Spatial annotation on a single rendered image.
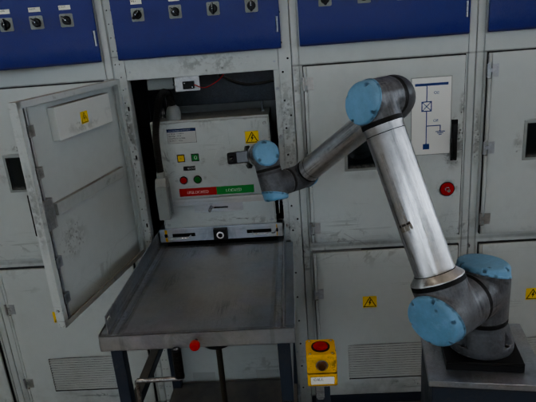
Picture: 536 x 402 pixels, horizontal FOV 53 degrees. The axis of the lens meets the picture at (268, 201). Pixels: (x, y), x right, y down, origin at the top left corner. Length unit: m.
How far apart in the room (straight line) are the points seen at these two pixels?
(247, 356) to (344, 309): 0.51
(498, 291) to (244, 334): 0.75
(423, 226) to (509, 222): 1.00
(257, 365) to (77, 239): 1.08
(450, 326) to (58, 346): 1.86
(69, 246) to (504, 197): 1.69
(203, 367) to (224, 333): 0.94
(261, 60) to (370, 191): 0.69
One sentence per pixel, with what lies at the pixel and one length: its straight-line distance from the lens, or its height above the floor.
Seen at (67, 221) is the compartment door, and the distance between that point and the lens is 1.93.
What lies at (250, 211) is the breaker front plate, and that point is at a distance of 2.29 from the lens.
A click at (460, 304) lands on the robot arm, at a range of 1.49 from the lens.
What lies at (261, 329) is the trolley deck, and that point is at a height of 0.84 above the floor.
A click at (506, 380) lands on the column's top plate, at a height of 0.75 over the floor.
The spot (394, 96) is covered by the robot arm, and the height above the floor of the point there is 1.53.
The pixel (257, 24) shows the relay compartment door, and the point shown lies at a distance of 2.10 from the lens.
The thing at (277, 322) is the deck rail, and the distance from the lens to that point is 1.71.
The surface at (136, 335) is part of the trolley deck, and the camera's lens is 1.77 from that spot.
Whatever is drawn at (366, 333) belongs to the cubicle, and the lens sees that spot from 2.50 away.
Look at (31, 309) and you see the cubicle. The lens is 2.69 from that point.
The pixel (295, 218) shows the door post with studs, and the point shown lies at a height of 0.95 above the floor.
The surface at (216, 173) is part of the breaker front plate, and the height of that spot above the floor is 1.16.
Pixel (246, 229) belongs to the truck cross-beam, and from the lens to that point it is 2.31.
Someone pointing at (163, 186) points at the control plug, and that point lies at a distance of 2.20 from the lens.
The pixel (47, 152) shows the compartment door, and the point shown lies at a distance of 1.85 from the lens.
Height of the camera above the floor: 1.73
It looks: 18 degrees down
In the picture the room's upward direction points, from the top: 5 degrees counter-clockwise
